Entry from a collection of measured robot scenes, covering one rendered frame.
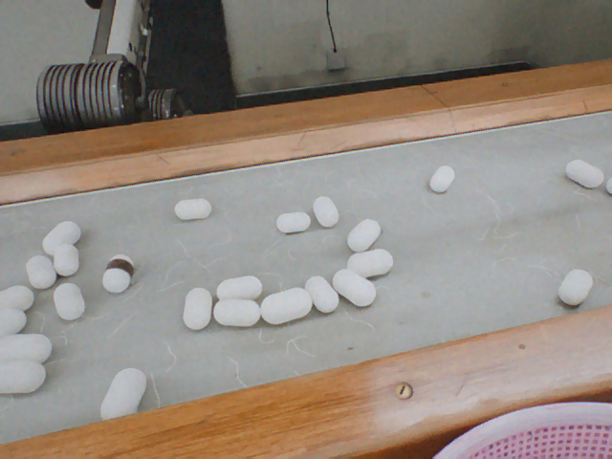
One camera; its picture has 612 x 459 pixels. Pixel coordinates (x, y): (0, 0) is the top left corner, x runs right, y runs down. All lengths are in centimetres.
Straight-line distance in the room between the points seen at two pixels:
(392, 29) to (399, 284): 230
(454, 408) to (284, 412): 9
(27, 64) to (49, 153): 200
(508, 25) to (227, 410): 276
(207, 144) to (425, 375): 36
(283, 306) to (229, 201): 18
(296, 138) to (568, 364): 37
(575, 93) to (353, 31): 193
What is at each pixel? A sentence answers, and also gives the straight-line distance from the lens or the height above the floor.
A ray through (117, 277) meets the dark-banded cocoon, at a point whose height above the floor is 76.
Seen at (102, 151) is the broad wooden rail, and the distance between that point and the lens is 58.
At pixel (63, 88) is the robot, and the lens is 78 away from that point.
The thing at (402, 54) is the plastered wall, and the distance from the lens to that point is 268.
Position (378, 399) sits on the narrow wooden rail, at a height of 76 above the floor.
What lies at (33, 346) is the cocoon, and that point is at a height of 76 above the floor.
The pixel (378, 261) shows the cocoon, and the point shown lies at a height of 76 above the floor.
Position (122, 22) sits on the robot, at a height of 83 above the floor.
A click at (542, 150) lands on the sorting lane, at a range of 60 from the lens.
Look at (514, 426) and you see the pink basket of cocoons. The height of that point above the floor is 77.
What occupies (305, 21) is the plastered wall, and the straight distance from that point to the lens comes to 249.
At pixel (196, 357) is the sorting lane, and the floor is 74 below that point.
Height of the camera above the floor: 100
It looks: 37 degrees down
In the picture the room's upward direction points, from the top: 3 degrees counter-clockwise
